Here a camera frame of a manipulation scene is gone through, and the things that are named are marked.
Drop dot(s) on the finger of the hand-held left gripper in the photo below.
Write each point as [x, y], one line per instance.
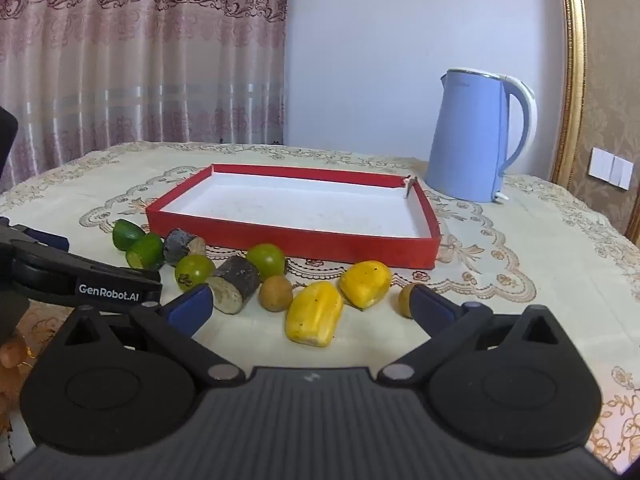
[107, 287]
[50, 241]

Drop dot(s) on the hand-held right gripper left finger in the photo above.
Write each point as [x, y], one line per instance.
[192, 310]

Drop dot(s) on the green round fruit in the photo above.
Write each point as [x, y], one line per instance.
[192, 270]
[266, 259]

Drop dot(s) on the person's left hand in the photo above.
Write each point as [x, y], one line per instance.
[10, 355]

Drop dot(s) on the small yellow fruit piece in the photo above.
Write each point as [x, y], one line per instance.
[365, 284]

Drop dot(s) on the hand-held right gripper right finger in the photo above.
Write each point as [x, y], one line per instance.
[432, 310]

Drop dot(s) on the light blue electric kettle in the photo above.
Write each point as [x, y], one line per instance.
[465, 135]

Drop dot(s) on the brown longan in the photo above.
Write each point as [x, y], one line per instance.
[405, 300]
[275, 294]

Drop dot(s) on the gold wall frame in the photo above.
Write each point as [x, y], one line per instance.
[575, 85]

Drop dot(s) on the cream embroidered tablecloth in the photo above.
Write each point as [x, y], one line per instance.
[550, 260]

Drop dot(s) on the dark eggplant piece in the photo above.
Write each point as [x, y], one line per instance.
[237, 277]

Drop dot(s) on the white wall switch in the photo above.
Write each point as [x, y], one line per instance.
[610, 167]

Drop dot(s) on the red cardboard tray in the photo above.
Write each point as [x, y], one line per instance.
[300, 205]

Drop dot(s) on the green cucumber piece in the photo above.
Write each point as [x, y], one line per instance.
[147, 250]

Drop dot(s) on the pink patterned curtain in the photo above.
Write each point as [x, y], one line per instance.
[125, 60]

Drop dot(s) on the large yellow fruit piece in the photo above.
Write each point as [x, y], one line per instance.
[314, 317]

